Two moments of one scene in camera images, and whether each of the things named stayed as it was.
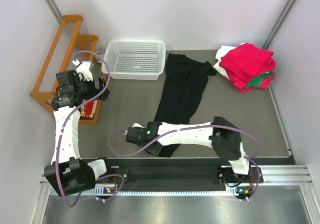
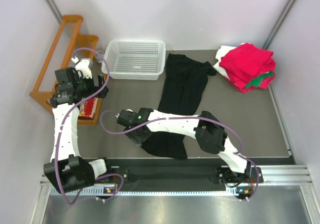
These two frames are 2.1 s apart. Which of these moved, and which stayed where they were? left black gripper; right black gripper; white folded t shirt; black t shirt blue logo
Moved: right black gripper
Stayed: left black gripper; white folded t shirt; black t shirt blue logo
